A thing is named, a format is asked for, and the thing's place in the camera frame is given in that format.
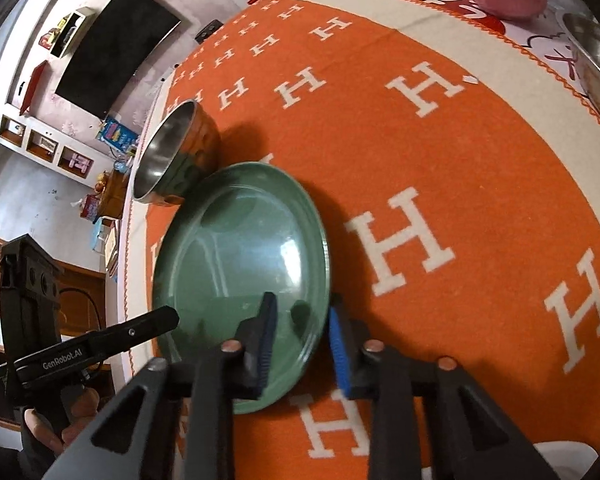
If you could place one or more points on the brown wooden door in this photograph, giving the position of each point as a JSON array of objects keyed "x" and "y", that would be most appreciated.
[{"x": 30, "y": 299}]

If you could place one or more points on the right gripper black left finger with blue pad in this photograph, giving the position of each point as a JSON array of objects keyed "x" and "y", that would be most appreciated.
[{"x": 133, "y": 437}]

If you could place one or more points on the white wall shelf unit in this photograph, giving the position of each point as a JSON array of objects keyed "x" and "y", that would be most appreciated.
[{"x": 22, "y": 90}]

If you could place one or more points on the orange H pattern blanket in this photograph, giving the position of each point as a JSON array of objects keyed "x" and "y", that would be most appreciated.
[{"x": 457, "y": 177}]

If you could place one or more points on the person's left hand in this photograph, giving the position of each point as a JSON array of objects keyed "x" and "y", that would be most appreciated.
[{"x": 83, "y": 411}]

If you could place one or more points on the green ceramic plate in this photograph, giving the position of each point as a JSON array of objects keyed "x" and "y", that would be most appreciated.
[{"x": 247, "y": 230}]

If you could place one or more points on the small orange steel bowl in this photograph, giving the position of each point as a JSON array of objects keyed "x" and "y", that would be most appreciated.
[{"x": 184, "y": 149}]

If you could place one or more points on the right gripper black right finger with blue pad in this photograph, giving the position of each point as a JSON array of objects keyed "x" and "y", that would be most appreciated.
[{"x": 470, "y": 436}]

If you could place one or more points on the large steel bowl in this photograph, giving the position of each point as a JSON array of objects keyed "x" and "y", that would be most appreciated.
[{"x": 583, "y": 35}]

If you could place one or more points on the black wall television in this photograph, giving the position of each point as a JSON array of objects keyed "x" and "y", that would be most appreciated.
[{"x": 118, "y": 42}]

